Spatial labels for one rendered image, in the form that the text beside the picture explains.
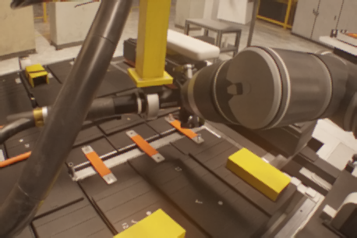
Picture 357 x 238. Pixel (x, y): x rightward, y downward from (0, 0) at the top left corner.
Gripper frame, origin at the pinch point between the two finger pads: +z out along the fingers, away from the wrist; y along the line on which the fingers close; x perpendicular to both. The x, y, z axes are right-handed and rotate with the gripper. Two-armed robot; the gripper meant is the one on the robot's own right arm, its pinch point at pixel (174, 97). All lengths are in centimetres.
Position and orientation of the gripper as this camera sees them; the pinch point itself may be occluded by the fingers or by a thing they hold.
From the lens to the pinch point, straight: 64.7
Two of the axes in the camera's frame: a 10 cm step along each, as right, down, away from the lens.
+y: 1.2, 9.9, 0.8
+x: 9.0, -1.5, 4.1
